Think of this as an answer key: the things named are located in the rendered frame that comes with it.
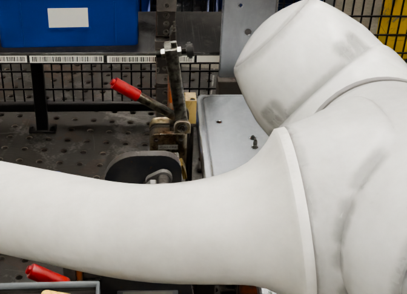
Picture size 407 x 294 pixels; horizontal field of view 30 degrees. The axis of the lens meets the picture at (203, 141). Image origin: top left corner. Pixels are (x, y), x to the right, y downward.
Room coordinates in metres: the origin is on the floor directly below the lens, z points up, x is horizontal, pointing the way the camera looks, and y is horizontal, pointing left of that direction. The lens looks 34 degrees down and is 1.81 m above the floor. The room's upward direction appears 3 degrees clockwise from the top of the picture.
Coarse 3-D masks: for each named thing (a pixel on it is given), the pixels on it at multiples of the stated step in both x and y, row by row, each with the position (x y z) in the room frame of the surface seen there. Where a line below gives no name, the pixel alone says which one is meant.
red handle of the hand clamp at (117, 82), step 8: (112, 80) 1.16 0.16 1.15; (120, 80) 1.16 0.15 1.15; (112, 88) 1.15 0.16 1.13; (120, 88) 1.15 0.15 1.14; (128, 88) 1.15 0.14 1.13; (136, 88) 1.16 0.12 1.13; (128, 96) 1.15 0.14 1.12; (136, 96) 1.15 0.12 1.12; (144, 96) 1.16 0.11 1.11; (144, 104) 1.16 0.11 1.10; (152, 104) 1.16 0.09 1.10; (160, 104) 1.17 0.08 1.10; (160, 112) 1.16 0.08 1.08; (168, 112) 1.16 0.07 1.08
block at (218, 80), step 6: (216, 78) 1.45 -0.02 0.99; (222, 78) 1.44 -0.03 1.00; (228, 78) 1.44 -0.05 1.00; (234, 78) 1.45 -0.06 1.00; (216, 84) 1.45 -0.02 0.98; (222, 84) 1.43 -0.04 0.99; (228, 84) 1.43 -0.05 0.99; (234, 84) 1.43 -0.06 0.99; (216, 90) 1.44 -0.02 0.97; (222, 90) 1.43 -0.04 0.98; (228, 90) 1.43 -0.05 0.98; (234, 90) 1.43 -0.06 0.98
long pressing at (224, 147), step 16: (208, 96) 1.37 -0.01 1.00; (224, 96) 1.37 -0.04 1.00; (240, 96) 1.37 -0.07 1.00; (208, 112) 1.30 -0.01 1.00; (224, 112) 1.30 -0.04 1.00; (240, 112) 1.31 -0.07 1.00; (208, 128) 1.24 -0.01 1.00; (224, 128) 1.24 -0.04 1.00; (240, 128) 1.25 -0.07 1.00; (256, 128) 1.25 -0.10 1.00; (208, 144) 1.19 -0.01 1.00; (224, 144) 1.19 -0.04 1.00; (240, 144) 1.19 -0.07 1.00; (208, 160) 1.13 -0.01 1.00; (224, 160) 1.14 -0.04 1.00; (240, 160) 1.14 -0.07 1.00; (208, 176) 1.08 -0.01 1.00; (256, 288) 0.82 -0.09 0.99
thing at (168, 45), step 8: (168, 48) 1.16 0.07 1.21; (176, 48) 1.16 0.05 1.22; (184, 48) 1.17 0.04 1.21; (192, 48) 1.16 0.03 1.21; (160, 56) 1.16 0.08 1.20; (168, 56) 1.15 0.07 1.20; (176, 56) 1.15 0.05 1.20; (192, 56) 1.16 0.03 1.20; (168, 64) 1.15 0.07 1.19; (176, 64) 1.15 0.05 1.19; (168, 72) 1.15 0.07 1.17; (176, 72) 1.15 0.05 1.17; (176, 80) 1.15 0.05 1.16; (176, 88) 1.15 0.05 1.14; (176, 96) 1.15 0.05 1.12; (184, 96) 1.18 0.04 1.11; (176, 104) 1.15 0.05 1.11; (184, 104) 1.15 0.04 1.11; (176, 112) 1.15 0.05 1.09; (184, 112) 1.15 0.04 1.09; (176, 120) 1.15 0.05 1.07
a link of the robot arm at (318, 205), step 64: (320, 128) 0.33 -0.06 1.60; (384, 128) 0.31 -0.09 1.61; (0, 192) 0.35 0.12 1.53; (64, 192) 0.34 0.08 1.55; (128, 192) 0.32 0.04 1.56; (192, 192) 0.31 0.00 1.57; (256, 192) 0.31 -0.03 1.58; (320, 192) 0.29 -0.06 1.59; (384, 192) 0.27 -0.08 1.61; (64, 256) 0.31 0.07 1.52; (128, 256) 0.30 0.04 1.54; (192, 256) 0.29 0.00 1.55; (256, 256) 0.29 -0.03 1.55; (320, 256) 0.27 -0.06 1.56; (384, 256) 0.25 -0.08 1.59
